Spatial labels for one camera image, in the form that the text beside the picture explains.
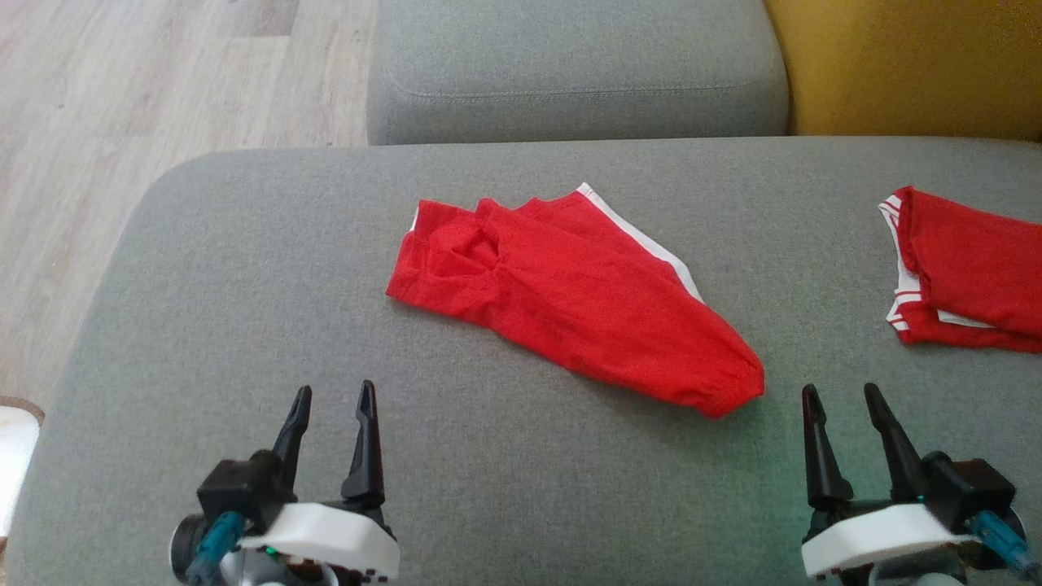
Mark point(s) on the grey fabric sofa seat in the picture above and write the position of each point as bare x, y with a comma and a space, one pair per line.
529, 488

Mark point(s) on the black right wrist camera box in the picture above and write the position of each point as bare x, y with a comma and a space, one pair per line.
969, 488

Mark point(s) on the red mesh shorts white stripe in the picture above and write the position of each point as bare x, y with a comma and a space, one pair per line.
586, 309

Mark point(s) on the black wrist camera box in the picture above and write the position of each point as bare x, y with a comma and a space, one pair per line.
244, 488
969, 488

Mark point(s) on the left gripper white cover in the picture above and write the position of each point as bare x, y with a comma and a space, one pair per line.
326, 537

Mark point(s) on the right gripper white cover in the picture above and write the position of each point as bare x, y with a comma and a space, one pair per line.
879, 537

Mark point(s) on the red white printed jersey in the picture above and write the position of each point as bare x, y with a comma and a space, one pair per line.
977, 268

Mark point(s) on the yellow cushion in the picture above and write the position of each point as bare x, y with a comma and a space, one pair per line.
912, 65

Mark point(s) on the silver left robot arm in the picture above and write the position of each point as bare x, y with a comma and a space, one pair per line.
277, 570

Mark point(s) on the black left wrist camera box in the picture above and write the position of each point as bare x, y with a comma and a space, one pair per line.
244, 488

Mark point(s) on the white laundry basket brown rim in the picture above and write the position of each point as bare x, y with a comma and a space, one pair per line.
16, 464

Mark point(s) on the grey sofa back cushion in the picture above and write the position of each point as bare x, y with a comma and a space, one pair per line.
570, 73

